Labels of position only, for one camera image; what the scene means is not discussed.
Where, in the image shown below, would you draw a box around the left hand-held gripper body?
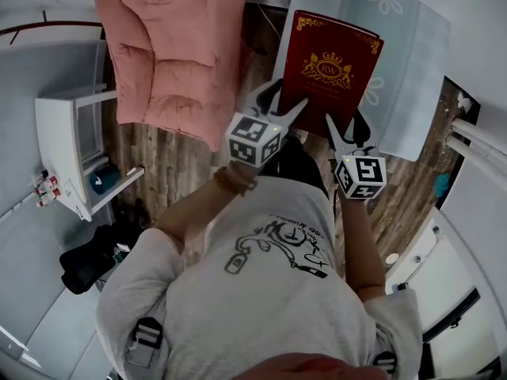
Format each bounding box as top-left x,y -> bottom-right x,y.
225,111 -> 284,169

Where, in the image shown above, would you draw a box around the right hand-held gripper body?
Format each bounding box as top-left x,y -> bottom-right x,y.
334,146 -> 387,201

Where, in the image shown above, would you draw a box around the red book with gold crest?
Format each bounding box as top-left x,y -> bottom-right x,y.
276,9 -> 385,138

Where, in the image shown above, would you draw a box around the pink cushioned armchair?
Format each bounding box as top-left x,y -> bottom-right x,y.
93,0 -> 246,154

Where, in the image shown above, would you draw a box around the person's left forearm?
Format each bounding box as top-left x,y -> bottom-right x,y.
154,172 -> 254,249

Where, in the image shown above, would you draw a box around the person's right forearm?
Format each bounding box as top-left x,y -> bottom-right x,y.
336,196 -> 387,302

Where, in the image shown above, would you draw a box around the light blue covered table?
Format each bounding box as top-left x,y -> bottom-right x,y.
273,0 -> 452,164

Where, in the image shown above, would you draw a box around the black trousers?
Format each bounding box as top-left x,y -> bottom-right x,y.
261,136 -> 330,197

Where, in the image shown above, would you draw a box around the small teal object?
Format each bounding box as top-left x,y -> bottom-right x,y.
433,172 -> 452,200

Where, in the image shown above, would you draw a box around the white pipe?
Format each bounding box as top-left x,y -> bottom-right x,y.
445,135 -> 507,169
451,117 -> 507,154

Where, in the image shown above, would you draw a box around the teal bin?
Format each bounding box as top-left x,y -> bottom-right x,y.
89,163 -> 120,196

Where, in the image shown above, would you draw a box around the white printed t-shirt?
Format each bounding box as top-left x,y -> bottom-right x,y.
94,176 -> 423,380

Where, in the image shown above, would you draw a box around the white side table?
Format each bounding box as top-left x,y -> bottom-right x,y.
33,83 -> 146,223

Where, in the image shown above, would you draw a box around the black bag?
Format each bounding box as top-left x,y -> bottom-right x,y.
59,198 -> 154,295

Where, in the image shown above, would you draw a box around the dark red coat rack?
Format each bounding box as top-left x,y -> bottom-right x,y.
0,9 -> 104,47

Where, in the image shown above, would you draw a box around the brown bead bracelet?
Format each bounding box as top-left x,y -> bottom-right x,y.
213,165 -> 258,197

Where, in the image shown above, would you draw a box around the white cable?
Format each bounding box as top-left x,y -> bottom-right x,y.
257,4 -> 278,35

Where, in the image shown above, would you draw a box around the white cabinet with black frame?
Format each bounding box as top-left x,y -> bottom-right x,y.
386,207 -> 507,371

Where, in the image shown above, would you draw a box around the grey harness strap black buckle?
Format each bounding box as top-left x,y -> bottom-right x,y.
125,317 -> 164,368
372,350 -> 398,375

